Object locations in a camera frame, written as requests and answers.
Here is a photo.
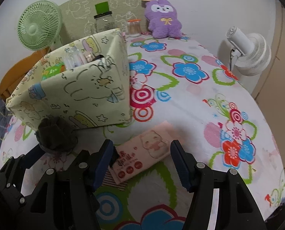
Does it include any grey sock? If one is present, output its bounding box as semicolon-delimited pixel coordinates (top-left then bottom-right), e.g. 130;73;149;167
35;117;78;154

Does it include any pink pig tissue pack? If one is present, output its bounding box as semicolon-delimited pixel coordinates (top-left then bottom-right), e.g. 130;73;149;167
109;121;178;184

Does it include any green wet wipes pack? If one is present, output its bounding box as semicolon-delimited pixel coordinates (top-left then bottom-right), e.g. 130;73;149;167
42;62;66;80

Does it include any clear plastic bag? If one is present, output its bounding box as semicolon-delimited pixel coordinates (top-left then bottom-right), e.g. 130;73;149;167
63;46;87;70

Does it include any black bag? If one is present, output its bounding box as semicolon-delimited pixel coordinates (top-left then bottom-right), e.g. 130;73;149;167
94;55;108;62

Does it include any wooden bed headboard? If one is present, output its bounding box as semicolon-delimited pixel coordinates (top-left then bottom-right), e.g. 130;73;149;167
0;47;49;102

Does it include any yellow cartoon fabric storage box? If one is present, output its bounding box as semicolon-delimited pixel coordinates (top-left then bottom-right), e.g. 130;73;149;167
6;29;131;129

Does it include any green desk fan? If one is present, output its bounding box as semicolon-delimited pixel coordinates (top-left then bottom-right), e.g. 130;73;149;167
17;0;62;51

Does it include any glass jar mug green lid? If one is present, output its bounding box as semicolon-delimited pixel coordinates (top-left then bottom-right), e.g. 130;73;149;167
91;2;116;34

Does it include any white standing fan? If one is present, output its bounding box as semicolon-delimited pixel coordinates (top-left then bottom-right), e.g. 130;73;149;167
226;26;271;76

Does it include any toothpick jar orange lid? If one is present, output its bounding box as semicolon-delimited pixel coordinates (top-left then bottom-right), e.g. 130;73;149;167
127;19;141;37

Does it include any green cartoon board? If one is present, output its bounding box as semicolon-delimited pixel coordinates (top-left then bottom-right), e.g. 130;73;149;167
59;0;147;44

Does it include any purple plush bunny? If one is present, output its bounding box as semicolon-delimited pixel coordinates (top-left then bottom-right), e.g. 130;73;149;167
145;0;182;39

